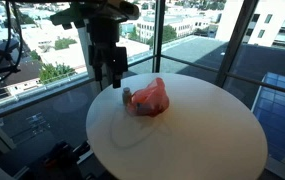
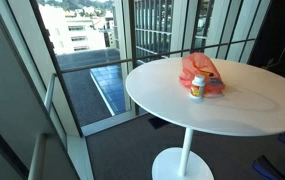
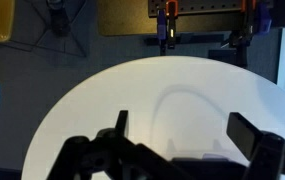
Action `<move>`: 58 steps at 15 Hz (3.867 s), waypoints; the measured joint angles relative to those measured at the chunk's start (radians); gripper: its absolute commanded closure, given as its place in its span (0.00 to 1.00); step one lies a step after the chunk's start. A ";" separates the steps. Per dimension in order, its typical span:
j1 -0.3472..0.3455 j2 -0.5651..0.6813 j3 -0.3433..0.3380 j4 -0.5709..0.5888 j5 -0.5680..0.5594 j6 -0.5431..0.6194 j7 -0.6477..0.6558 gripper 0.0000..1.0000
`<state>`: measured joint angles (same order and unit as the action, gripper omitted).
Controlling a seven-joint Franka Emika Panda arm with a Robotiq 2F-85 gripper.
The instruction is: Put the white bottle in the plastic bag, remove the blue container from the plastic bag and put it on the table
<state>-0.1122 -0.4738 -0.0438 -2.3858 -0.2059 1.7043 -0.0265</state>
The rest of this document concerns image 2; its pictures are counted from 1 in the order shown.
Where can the orange plastic bag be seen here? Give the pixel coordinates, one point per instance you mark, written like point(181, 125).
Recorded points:
point(195, 65)

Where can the blue container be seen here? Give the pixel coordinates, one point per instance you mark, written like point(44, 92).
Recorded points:
point(216, 82)

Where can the dark window railing bar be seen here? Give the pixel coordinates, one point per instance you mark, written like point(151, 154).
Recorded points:
point(115, 62)

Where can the white round table base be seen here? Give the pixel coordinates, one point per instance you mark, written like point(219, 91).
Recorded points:
point(163, 165)

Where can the grey metal handrail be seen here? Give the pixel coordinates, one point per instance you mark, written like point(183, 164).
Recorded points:
point(38, 156)

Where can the blue and black floor item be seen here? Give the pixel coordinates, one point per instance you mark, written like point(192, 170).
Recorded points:
point(265, 165)

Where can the white table pedestal leg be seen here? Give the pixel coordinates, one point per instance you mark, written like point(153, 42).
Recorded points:
point(185, 150)

